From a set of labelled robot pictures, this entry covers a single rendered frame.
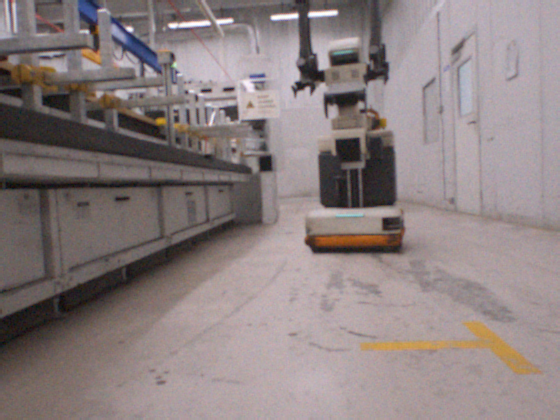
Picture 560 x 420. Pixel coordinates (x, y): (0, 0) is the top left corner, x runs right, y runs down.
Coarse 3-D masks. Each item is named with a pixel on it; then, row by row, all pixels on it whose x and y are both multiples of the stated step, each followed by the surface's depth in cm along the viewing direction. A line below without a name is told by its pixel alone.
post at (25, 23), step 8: (16, 0) 124; (24, 0) 124; (32, 0) 126; (16, 8) 124; (24, 8) 124; (32, 8) 126; (16, 16) 124; (24, 16) 124; (32, 16) 126; (16, 24) 124; (24, 24) 124; (32, 24) 126; (24, 32) 124; (32, 32) 126; (24, 56) 125; (32, 56) 125; (24, 64) 125; (32, 64) 125; (24, 88) 125; (32, 88) 125; (40, 88) 128; (24, 96) 125; (32, 96) 125; (40, 96) 128; (24, 104) 125; (40, 104) 128
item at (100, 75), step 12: (60, 72) 128; (72, 72) 128; (84, 72) 128; (96, 72) 128; (108, 72) 127; (120, 72) 127; (132, 72) 127; (0, 84) 130; (12, 84) 130; (48, 84) 131; (60, 84) 131
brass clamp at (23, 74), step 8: (16, 64) 122; (16, 72) 122; (24, 72) 122; (32, 72) 123; (40, 72) 127; (48, 72) 131; (16, 80) 122; (24, 80) 122; (32, 80) 124; (40, 80) 127; (48, 88) 131; (56, 88) 135
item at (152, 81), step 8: (128, 80) 153; (136, 80) 152; (144, 80) 152; (152, 80) 152; (160, 80) 152; (64, 88) 154; (88, 88) 154; (96, 88) 153; (104, 88) 153; (112, 88) 153; (120, 88) 154; (128, 88) 154; (136, 88) 155
